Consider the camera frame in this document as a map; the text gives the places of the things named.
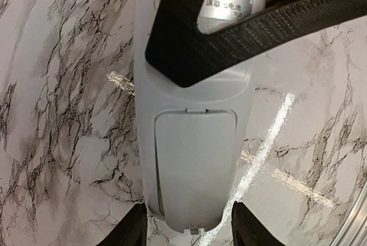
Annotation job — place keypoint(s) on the white remote control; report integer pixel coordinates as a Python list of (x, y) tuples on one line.
[(230, 90)]

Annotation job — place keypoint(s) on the front aluminium rail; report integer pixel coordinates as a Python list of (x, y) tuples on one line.
[(353, 231)]

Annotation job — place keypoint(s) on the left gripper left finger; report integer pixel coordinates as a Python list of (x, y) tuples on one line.
[(132, 229)]

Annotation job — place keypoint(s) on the white battery cover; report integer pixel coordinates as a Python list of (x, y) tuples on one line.
[(195, 156)]

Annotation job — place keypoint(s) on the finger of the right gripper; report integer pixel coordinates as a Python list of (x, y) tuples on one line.
[(186, 56)]

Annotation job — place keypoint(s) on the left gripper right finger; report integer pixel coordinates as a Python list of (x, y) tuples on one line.
[(247, 229)]

